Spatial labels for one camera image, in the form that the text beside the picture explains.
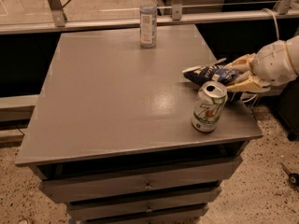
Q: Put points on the clear plastic water bottle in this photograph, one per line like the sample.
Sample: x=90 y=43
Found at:
x=148 y=23

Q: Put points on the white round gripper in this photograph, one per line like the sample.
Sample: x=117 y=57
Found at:
x=270 y=63

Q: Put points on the black caster wheel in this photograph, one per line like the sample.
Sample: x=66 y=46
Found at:
x=292 y=177

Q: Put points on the metal guard rail frame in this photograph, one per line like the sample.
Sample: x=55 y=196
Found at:
x=49 y=16

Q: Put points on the grey drawer cabinet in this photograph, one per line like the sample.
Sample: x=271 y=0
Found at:
x=111 y=135

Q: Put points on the blue potato chip bag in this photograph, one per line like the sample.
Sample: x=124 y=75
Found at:
x=200 y=74

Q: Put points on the green white 7up can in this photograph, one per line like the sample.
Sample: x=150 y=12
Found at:
x=211 y=99

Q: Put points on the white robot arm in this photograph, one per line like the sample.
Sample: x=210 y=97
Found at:
x=273 y=65

